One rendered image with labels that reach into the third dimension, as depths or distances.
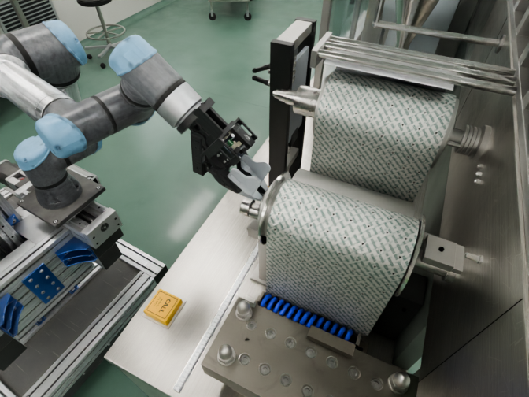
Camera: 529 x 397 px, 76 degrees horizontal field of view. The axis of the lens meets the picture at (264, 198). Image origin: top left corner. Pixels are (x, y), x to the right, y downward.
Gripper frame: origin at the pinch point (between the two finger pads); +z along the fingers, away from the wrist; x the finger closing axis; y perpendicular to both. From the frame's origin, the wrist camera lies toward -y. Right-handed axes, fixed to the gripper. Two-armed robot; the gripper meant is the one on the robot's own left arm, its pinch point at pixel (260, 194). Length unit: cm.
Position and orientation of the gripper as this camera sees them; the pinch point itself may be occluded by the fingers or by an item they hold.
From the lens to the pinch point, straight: 67.4
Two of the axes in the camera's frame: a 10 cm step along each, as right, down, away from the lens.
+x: 4.2, -6.7, 6.1
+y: 5.9, -3.1, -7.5
